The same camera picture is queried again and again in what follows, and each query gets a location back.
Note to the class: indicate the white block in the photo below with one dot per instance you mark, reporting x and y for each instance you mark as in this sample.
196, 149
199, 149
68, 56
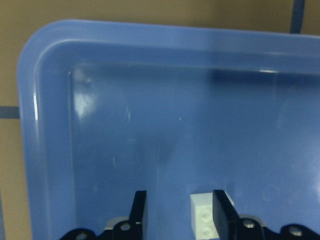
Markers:
201, 216

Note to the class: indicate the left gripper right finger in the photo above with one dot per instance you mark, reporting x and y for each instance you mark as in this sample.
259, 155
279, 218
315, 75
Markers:
232, 226

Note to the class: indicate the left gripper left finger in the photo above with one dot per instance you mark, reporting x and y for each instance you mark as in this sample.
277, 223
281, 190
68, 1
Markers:
129, 229

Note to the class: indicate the blue plastic tray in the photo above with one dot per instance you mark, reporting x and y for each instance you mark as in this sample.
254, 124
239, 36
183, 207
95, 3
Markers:
109, 108

